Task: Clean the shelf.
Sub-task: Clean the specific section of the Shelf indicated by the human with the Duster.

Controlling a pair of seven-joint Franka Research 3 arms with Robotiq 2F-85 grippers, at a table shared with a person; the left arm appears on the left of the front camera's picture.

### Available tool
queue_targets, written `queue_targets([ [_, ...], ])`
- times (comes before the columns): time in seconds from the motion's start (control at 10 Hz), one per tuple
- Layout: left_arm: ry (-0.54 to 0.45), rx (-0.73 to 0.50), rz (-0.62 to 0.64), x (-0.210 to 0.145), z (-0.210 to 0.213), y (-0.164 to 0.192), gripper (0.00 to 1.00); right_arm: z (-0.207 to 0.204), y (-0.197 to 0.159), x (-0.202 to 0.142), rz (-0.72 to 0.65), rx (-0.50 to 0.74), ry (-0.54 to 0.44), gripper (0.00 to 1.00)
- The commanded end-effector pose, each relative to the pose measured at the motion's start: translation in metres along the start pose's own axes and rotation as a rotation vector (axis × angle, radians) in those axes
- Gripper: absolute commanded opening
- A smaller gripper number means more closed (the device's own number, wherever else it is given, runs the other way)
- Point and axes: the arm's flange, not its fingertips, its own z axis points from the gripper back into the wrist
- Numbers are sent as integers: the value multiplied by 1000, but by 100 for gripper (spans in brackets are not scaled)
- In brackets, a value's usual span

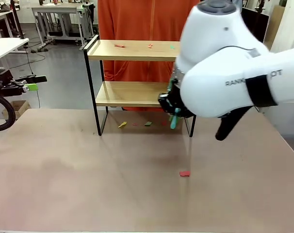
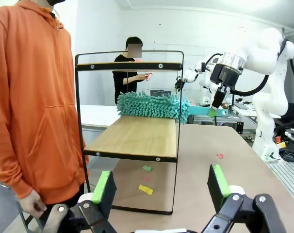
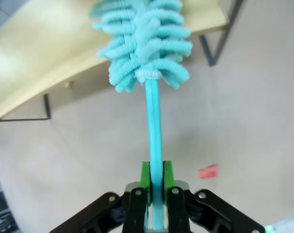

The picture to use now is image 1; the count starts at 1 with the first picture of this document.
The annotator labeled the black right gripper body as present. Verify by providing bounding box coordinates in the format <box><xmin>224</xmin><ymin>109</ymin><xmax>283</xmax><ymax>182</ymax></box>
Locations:
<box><xmin>158</xmin><ymin>69</ymin><xmax>196</xmax><ymax>120</ymax></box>

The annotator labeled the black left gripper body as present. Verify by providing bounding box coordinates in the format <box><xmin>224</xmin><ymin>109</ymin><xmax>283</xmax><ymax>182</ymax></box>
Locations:
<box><xmin>0</xmin><ymin>69</ymin><xmax>24</xmax><ymax>97</ymax></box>

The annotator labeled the teal microfiber duster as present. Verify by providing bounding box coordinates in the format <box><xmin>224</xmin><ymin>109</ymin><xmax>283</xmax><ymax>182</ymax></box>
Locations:
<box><xmin>168</xmin><ymin>108</ymin><xmax>181</xmax><ymax>130</ymax></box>

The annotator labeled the cardboard box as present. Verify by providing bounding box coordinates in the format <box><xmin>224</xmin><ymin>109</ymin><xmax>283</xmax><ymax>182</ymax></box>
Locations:
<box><xmin>1</xmin><ymin>100</ymin><xmax>32</xmax><ymax>120</ymax></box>

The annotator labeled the person in orange jacket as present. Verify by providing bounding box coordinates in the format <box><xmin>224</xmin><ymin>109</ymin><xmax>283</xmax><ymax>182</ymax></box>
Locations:
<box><xmin>97</xmin><ymin>0</ymin><xmax>201</xmax><ymax>112</ymax></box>

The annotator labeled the black monitor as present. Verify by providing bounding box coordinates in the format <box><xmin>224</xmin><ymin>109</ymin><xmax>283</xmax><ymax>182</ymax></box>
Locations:
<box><xmin>241</xmin><ymin>7</ymin><xmax>269</xmax><ymax>43</ymax></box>

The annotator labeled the cardboard panel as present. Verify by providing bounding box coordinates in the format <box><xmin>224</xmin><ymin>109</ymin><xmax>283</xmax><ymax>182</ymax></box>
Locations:
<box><xmin>263</xmin><ymin>4</ymin><xmax>286</xmax><ymax>53</ymax></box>

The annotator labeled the thick black cable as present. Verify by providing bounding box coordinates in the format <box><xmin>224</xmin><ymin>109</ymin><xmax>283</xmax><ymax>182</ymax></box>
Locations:
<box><xmin>0</xmin><ymin>92</ymin><xmax>16</xmax><ymax>132</ymax></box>

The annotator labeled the black cable sleeve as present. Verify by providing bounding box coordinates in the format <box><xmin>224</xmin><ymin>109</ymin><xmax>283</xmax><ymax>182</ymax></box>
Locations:
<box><xmin>214</xmin><ymin>105</ymin><xmax>251</xmax><ymax>142</ymax></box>

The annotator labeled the black post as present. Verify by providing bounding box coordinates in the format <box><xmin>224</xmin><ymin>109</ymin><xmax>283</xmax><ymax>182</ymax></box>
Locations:
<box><xmin>10</xmin><ymin>0</ymin><xmax>25</xmax><ymax>40</ymax></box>

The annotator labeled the black frame wooden shelf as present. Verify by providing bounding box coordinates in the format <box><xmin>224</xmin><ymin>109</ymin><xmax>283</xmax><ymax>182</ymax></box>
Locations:
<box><xmin>83</xmin><ymin>34</ymin><xmax>197</xmax><ymax>138</ymax></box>

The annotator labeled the white desk with frame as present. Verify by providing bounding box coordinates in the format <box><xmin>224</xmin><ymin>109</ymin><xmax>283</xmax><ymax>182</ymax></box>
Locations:
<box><xmin>31</xmin><ymin>5</ymin><xmax>94</xmax><ymax>48</ymax></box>

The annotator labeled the black velcro strap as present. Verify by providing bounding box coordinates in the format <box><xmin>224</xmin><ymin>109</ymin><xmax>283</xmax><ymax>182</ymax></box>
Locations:
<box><xmin>245</xmin><ymin>75</ymin><xmax>278</xmax><ymax>108</ymax></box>

